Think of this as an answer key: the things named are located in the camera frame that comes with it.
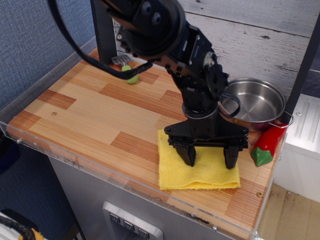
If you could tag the stainless steel pot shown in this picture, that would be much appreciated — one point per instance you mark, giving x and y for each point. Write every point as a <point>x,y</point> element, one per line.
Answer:
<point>254,104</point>

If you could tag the white side shelf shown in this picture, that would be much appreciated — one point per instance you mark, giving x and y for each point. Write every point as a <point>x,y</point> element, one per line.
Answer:
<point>298,169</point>

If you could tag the dark vertical post right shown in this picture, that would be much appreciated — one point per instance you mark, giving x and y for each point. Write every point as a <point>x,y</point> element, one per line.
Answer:
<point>304,68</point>

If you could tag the red toy chili pepper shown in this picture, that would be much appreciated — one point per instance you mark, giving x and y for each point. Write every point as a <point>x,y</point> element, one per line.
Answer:
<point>265,147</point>

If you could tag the yellow cloth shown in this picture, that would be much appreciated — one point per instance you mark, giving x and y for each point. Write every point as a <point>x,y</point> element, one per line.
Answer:
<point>208,173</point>

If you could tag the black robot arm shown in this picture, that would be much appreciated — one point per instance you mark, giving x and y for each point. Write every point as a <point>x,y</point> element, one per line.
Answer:
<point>157,31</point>

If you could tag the dark vertical post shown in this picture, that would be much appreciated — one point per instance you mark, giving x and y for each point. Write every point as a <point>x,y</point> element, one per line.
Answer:
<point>104,32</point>
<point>304,68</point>

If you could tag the green handled toy spatula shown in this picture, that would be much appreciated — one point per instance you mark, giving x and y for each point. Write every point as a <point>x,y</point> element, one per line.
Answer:
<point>123,61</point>

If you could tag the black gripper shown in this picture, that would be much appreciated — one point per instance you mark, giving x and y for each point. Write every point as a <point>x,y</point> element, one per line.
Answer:
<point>210,132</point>

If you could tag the clear acrylic table guard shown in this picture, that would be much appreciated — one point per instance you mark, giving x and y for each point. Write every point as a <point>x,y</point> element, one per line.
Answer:
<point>75,113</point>

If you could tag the silver toy cabinet front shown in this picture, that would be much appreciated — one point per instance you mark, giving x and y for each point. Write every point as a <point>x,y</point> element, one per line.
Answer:
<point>86,194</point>

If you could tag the dark vertical post left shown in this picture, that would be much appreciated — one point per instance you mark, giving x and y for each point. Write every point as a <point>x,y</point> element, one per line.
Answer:
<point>104,32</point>

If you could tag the silver button panel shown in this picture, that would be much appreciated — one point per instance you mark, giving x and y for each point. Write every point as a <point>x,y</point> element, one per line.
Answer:
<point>124,225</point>

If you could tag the yellow black object corner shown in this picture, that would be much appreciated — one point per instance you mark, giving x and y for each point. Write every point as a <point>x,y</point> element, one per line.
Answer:
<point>14,226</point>

